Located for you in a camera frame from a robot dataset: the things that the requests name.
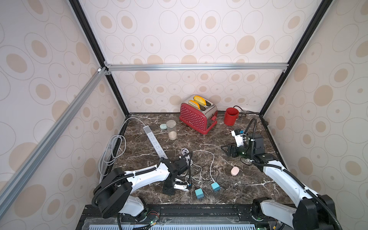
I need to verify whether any white power strip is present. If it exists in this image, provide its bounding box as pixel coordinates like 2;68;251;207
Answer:
143;126;168;159

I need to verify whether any teal charger with black cable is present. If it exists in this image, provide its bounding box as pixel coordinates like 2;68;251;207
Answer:
191;164;220;200

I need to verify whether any teal charger with white cable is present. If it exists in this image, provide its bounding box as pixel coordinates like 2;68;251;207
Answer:
181;148;220;192

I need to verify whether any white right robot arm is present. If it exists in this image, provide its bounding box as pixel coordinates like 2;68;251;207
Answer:
221;129;342;230

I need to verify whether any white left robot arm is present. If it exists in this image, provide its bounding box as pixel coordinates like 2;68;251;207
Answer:
92;158;189;221

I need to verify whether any pink earbud case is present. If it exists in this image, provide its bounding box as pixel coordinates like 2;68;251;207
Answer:
231;166;240;176

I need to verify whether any red plastic cup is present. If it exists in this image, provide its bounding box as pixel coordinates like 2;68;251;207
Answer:
224;107;239;126

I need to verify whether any clear jar with rice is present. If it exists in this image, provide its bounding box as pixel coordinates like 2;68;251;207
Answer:
166;120;177;140

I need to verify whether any red polka dot toaster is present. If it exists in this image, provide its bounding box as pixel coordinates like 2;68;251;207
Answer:
179;95;218;135

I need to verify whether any yellow toast slice front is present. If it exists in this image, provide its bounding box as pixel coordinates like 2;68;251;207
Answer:
188;100;201;110

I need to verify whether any yellow toast slice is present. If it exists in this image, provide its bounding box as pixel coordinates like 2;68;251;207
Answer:
188;100;201;110
193;95;207;106

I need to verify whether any yellow toast slice back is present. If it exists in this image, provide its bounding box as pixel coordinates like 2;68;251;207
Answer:
193;95;207;106

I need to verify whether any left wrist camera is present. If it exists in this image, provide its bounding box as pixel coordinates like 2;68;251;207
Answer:
173;183;190;191

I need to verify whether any toaster black power cord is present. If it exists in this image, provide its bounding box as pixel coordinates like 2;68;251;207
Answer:
232;105;259;118

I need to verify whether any grey power strip cord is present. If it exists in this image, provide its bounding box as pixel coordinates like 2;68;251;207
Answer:
98;116;146;180

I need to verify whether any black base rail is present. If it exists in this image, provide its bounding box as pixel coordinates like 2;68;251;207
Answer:
77;204;291;230

